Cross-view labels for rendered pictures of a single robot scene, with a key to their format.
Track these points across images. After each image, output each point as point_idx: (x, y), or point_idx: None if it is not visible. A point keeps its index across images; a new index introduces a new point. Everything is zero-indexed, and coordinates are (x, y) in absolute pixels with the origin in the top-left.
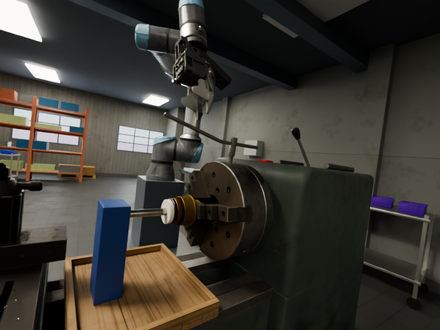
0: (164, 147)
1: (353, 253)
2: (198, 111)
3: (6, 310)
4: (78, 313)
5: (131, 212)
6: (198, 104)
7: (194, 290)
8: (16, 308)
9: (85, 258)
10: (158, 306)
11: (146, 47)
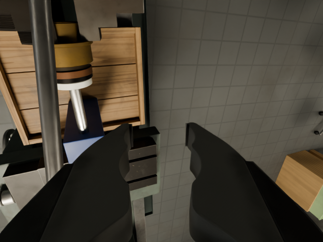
0: None
1: None
2: (129, 145)
3: (131, 159)
4: (104, 122)
5: (87, 128)
6: (126, 168)
7: (106, 35)
8: (131, 156)
9: (24, 129)
10: (116, 73)
11: None
